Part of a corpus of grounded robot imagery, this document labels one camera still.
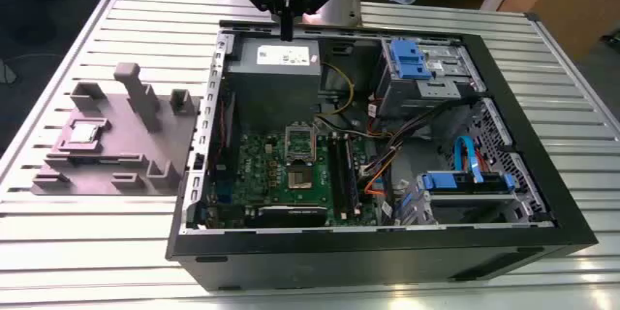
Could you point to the grey parts rack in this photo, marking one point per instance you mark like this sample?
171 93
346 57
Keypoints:
170 143

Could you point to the CPU socket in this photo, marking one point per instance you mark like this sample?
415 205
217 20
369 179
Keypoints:
301 178

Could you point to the grey power supply unit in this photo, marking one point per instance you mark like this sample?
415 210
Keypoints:
271 99

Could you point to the green RAM stick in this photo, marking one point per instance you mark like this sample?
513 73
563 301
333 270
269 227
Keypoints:
94 160

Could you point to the black RAM slot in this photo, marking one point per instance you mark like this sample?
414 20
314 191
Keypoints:
337 174
353 175

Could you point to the metal locking lever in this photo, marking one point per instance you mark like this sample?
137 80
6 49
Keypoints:
318 143

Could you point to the silver metal disk bay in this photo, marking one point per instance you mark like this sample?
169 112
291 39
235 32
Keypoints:
422 212

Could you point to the blue plastic drive latch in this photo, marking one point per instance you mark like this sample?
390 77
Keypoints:
410 61

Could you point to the silver metal drive cage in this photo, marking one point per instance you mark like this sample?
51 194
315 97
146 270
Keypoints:
437 92

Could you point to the silver CPU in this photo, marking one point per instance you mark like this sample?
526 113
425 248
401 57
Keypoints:
85 134

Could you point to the black PC case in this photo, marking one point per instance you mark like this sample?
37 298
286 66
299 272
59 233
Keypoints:
339 263

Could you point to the green motherboard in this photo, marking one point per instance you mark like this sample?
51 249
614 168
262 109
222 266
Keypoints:
310 199

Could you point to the hard disk in blue carrier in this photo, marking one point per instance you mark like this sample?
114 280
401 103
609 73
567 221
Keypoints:
443 182

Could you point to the wooden cabinet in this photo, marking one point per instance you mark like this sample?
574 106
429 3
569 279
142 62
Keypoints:
571 5

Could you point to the black graphics card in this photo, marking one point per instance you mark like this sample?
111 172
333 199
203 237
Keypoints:
291 217

